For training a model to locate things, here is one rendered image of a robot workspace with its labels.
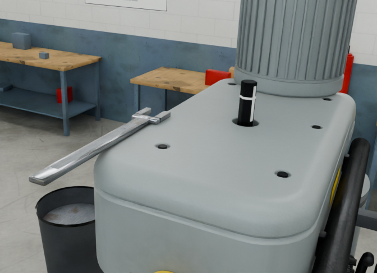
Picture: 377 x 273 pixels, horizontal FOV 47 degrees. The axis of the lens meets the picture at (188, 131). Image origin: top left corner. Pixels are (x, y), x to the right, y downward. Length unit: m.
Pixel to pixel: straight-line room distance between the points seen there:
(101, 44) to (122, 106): 0.86
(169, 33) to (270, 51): 4.68
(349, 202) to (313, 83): 0.23
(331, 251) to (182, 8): 4.88
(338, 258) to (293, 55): 0.36
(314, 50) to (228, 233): 0.41
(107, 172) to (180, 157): 0.08
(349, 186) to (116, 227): 0.34
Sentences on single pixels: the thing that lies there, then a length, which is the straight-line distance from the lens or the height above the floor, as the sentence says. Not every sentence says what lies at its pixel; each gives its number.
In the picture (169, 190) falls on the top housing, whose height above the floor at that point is 1.88.
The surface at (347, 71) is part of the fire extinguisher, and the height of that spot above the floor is 1.13.
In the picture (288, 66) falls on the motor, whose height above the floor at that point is 1.94.
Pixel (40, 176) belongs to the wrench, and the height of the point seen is 1.90.
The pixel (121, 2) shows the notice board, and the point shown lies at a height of 1.58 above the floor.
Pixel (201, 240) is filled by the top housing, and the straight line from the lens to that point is 0.45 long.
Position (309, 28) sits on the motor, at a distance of 0.74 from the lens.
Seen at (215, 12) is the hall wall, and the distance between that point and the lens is 5.13.
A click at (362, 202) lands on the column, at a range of 1.23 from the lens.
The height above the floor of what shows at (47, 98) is 0.23.
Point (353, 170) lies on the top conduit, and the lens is 0.72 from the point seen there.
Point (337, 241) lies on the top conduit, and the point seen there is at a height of 1.81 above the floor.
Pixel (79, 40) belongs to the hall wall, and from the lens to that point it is 6.15.
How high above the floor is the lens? 2.10
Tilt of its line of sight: 21 degrees down
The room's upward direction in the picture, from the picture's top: 3 degrees clockwise
